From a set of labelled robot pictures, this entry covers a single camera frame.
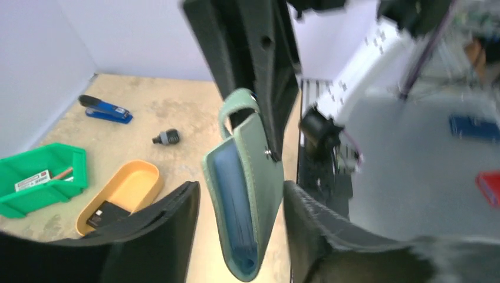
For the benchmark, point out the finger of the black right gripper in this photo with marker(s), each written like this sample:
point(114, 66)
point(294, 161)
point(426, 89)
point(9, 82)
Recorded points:
point(219, 29)
point(275, 61)

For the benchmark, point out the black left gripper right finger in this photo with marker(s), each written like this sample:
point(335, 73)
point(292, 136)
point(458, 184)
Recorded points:
point(326, 247)

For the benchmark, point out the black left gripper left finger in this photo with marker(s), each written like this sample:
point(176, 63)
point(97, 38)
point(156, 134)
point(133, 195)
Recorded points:
point(151, 245)

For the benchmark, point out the black credit card stack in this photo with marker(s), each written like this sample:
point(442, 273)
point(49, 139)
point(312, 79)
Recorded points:
point(106, 214)

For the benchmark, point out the teal card holder wallet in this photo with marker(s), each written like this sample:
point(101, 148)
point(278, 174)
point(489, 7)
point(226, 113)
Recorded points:
point(245, 185)

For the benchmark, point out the tan oval tray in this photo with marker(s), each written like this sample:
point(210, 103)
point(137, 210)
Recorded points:
point(133, 187)

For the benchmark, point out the black grey knob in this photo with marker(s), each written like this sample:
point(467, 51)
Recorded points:
point(168, 137)

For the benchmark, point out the small items in bin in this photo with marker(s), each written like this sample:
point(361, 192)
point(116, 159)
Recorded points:
point(43, 177)

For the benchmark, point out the green plastic bin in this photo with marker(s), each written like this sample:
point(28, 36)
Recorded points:
point(55, 157)

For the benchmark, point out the blue black lighter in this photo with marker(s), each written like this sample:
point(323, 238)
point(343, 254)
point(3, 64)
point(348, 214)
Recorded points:
point(99, 109)

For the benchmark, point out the aluminium frame rail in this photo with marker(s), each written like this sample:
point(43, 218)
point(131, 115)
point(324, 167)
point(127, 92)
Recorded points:
point(311, 90)

